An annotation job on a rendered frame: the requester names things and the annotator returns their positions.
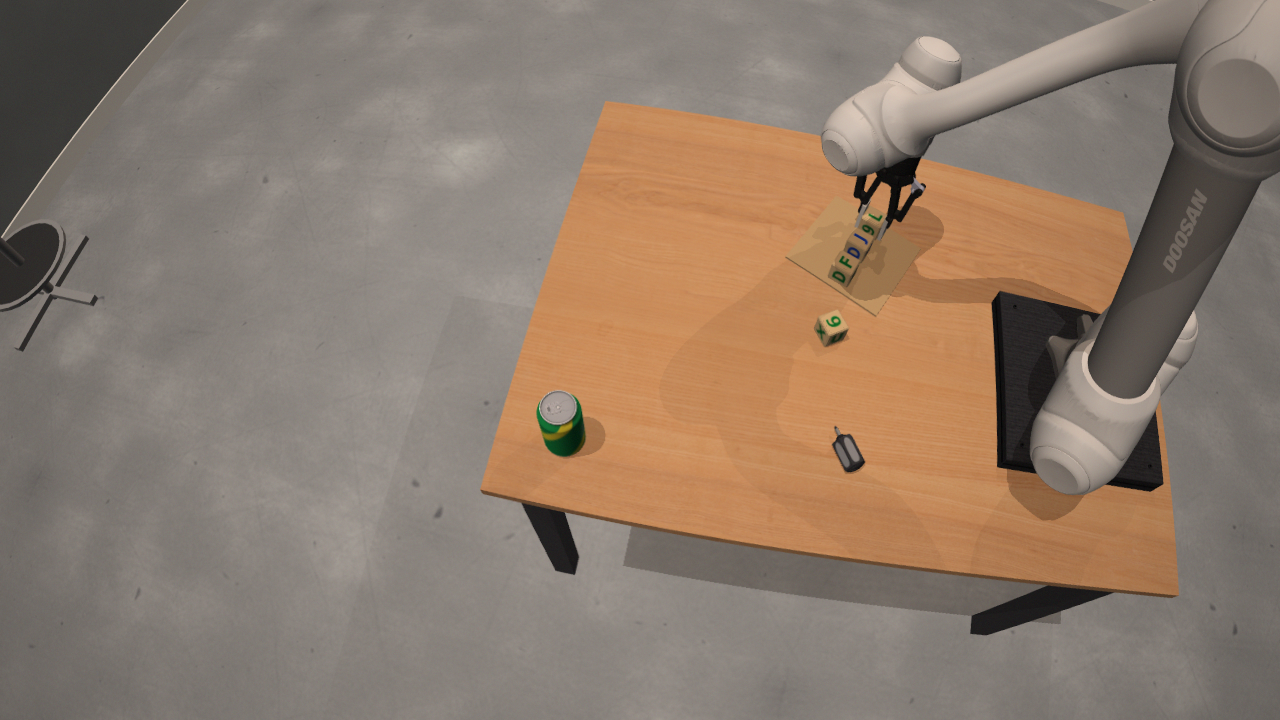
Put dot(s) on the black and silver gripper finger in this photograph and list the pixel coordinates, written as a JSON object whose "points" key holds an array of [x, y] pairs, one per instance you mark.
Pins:
{"points": [[917, 190], [864, 197]]}

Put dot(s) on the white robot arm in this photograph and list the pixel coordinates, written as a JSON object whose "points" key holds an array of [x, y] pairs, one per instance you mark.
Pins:
{"points": [[1227, 83]]}

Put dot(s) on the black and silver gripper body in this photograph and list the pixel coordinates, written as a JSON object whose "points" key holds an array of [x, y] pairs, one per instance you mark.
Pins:
{"points": [[906, 168]]}

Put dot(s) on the green and yellow drink can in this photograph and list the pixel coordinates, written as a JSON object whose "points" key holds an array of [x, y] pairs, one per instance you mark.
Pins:
{"points": [[560, 418]]}

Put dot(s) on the tan flat mat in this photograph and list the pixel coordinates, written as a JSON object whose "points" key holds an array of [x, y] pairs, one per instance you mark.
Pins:
{"points": [[876, 277]]}

